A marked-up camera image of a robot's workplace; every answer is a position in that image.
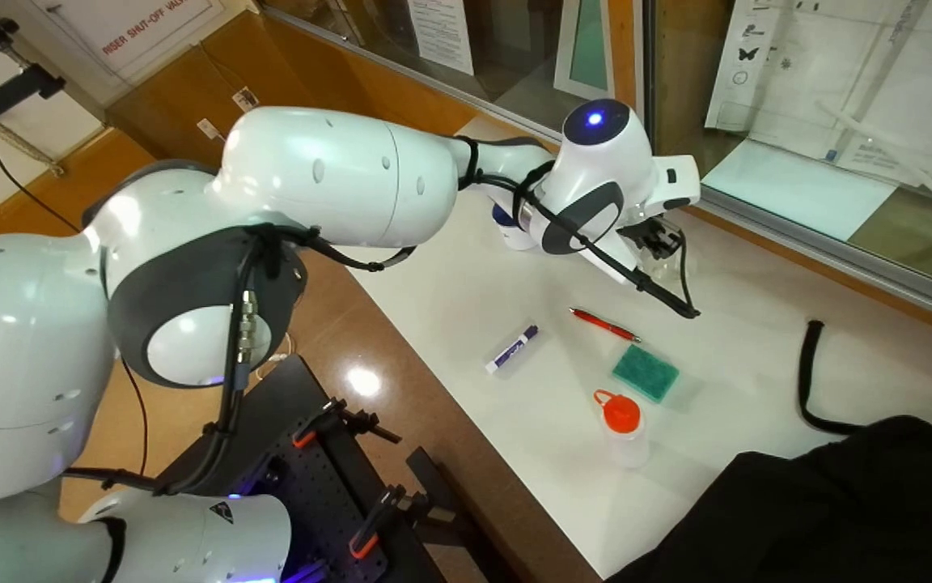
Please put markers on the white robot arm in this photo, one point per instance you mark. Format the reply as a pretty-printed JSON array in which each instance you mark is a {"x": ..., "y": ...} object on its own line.
[{"x": 189, "y": 278}]

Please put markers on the white mug blue interior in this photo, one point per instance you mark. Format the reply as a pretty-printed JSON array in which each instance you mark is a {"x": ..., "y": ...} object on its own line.
[{"x": 508, "y": 231}]

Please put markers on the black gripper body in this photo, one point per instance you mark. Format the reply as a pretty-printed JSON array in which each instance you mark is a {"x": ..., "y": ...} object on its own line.
[{"x": 659, "y": 245}]

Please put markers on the black mounting table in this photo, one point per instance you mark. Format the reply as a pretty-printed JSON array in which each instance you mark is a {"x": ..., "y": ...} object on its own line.
[{"x": 323, "y": 489}]

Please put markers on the black cloth bag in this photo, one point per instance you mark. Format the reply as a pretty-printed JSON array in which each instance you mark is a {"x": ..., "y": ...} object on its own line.
[{"x": 843, "y": 512}]

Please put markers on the red pen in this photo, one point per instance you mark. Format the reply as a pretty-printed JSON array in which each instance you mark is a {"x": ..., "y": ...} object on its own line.
[{"x": 603, "y": 324}]

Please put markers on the green sponge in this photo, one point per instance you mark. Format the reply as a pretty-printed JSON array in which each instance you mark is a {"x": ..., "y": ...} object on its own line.
[{"x": 645, "y": 369}]

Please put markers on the blue white marker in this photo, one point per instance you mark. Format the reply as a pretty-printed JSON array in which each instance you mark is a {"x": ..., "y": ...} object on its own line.
[{"x": 508, "y": 349}]

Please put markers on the orange round lid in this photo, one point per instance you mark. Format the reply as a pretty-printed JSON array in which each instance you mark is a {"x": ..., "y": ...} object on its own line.
[{"x": 618, "y": 413}]

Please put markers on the orange black clamp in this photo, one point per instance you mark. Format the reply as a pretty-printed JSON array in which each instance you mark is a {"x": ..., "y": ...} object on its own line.
[
  {"x": 397, "y": 503},
  {"x": 339, "y": 414}
]

